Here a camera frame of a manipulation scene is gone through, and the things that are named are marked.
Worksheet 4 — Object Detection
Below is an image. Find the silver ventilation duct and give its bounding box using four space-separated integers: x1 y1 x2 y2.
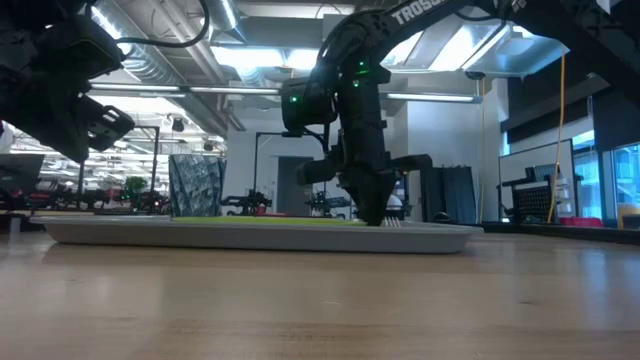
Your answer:
199 0 247 44

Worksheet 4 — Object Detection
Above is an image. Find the linear ceiling light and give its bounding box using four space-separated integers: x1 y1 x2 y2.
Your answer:
89 82 484 104

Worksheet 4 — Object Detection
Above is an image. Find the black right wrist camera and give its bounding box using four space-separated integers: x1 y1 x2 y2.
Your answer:
280 77 339 137

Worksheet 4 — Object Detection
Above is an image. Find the black metal stand frame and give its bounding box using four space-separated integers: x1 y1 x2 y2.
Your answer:
253 131 301 211
122 125 161 211

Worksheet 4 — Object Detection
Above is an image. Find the white board panel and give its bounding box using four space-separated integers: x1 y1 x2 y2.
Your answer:
498 138 576 224

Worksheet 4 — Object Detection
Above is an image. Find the black aluminium table frame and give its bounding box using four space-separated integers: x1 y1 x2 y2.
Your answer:
0 209 640 246

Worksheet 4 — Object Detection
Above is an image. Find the red low bin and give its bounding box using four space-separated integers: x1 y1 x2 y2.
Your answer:
558 216 605 229

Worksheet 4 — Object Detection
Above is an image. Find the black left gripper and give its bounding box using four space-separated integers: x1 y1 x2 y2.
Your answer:
0 74 137 164

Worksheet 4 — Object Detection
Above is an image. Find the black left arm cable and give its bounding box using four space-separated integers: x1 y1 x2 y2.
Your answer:
87 0 210 50

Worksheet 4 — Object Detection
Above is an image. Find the green background plant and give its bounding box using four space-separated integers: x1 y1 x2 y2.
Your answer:
123 175 149 202

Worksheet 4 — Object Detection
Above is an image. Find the black pegboard cart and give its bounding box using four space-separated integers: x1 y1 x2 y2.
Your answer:
497 164 584 225

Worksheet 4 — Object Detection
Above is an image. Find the grey door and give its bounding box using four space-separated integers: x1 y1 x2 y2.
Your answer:
276 155 315 217

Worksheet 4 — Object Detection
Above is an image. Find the yellow hanging cable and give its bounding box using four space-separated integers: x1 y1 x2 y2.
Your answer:
547 39 569 225

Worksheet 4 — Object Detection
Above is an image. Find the black folding partition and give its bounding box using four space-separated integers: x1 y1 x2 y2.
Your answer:
422 166 477 225

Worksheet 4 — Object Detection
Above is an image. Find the dark desk monitor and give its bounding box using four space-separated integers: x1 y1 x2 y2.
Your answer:
0 153 46 194

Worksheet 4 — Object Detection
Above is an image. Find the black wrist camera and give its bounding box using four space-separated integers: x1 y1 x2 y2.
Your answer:
280 77 339 137
37 14 125 80

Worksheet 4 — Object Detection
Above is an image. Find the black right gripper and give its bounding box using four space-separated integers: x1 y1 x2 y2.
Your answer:
294 66 434 227

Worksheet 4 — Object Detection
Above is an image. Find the grey plastic tray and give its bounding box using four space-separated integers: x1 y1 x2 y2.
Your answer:
28 214 485 255

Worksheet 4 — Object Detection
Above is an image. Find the dark patterned glass cup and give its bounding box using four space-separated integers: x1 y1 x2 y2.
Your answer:
168 153 227 218

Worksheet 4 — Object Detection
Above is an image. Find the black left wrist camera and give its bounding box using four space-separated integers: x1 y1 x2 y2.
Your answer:
37 14 125 80

